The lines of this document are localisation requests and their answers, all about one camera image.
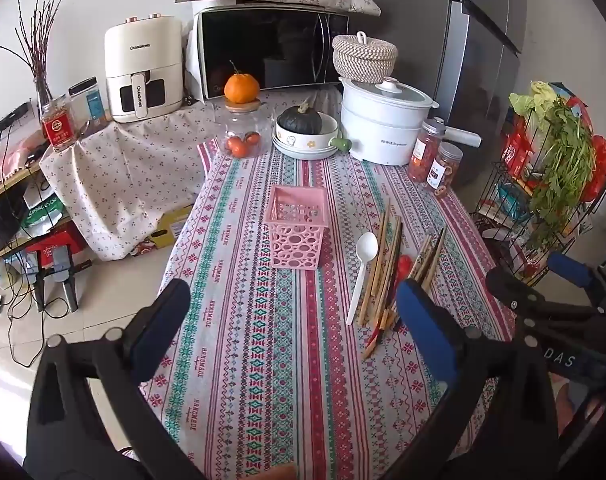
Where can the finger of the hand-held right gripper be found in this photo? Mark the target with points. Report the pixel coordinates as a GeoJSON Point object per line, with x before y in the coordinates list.
{"type": "Point", "coordinates": [505, 285]}
{"type": "Point", "coordinates": [569, 268]}

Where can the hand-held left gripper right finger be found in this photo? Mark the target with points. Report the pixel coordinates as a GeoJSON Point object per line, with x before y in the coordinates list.
{"type": "Point", "coordinates": [428, 330]}

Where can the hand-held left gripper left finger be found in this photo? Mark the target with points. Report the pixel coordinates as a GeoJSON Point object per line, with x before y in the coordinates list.
{"type": "Point", "coordinates": [158, 332]}

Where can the pile of wooden chopsticks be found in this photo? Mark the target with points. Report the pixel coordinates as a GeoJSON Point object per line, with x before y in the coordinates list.
{"type": "Point", "coordinates": [383, 260]}

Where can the white plastic spoon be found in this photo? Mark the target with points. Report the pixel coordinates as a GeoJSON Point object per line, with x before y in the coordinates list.
{"type": "Point", "coordinates": [367, 250]}

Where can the pink plastic utensil basket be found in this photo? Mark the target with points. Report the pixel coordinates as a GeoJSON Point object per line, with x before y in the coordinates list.
{"type": "Point", "coordinates": [293, 255]}

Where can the red plastic spoon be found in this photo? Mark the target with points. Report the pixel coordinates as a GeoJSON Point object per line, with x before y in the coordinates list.
{"type": "Point", "coordinates": [404, 266]}

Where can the green leafy vegetables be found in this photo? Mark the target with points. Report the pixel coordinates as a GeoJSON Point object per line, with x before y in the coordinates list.
{"type": "Point", "coordinates": [563, 170]}

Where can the yellow cardboard box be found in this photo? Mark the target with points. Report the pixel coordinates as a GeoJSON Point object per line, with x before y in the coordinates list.
{"type": "Point", "coordinates": [170, 225]}

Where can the patterned striped tablecloth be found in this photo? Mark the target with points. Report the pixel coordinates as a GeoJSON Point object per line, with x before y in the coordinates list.
{"type": "Point", "coordinates": [283, 360]}

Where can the dried fruit jar dark label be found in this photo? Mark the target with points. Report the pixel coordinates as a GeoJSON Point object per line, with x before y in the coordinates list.
{"type": "Point", "coordinates": [444, 172]}

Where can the red snack package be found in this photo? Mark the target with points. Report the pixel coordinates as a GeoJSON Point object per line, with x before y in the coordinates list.
{"type": "Point", "coordinates": [515, 147]}

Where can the red box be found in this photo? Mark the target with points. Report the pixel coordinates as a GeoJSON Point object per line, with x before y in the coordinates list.
{"type": "Point", "coordinates": [48, 250]}

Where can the red dried fruit jar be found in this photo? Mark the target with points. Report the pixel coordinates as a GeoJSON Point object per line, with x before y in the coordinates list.
{"type": "Point", "coordinates": [423, 155]}

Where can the white floral cloth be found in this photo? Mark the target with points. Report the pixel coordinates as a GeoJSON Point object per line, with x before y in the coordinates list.
{"type": "Point", "coordinates": [133, 170]}

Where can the green plastic bag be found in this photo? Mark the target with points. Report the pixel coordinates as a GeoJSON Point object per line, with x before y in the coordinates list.
{"type": "Point", "coordinates": [40, 212]}

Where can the white electric cooking pot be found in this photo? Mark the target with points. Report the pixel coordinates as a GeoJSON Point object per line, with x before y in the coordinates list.
{"type": "Point", "coordinates": [378, 135]}

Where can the small tangerine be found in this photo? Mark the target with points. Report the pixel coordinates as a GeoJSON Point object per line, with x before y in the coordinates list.
{"type": "Point", "coordinates": [237, 147]}
{"type": "Point", "coordinates": [253, 139]}

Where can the white flower print bowl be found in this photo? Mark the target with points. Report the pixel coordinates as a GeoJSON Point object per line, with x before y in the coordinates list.
{"type": "Point", "coordinates": [328, 135]}

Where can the glass pot lid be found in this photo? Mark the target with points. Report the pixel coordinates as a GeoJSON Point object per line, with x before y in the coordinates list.
{"type": "Point", "coordinates": [390, 92]}

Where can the red label jar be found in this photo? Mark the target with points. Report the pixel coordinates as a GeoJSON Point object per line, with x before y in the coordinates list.
{"type": "Point", "coordinates": [58, 127]}

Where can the glass jar with wooden lid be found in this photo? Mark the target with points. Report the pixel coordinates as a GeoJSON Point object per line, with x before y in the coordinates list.
{"type": "Point", "coordinates": [243, 120]}

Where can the clear container with black lid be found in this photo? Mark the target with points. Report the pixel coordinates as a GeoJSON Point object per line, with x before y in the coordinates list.
{"type": "Point", "coordinates": [90, 102]}

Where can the dark green kabocha squash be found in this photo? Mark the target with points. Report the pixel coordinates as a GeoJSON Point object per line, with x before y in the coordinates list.
{"type": "Point", "coordinates": [298, 121]}

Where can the grey refrigerator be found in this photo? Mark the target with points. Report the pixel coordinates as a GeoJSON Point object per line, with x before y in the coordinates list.
{"type": "Point", "coordinates": [483, 35]}

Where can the large tangerine with stem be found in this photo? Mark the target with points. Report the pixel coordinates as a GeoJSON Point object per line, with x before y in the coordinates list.
{"type": "Point", "coordinates": [241, 89]}

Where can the woven lidded basket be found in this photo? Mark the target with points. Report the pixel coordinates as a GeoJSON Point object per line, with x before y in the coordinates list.
{"type": "Point", "coordinates": [365, 60]}

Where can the cream air fryer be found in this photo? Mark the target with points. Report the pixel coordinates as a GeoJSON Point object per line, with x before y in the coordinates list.
{"type": "Point", "coordinates": [143, 55]}

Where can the black microwave oven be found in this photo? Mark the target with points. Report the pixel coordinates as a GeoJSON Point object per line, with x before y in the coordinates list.
{"type": "Point", "coordinates": [273, 50]}

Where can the dry branches in vase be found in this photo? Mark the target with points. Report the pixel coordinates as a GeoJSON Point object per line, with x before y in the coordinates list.
{"type": "Point", "coordinates": [38, 50]}

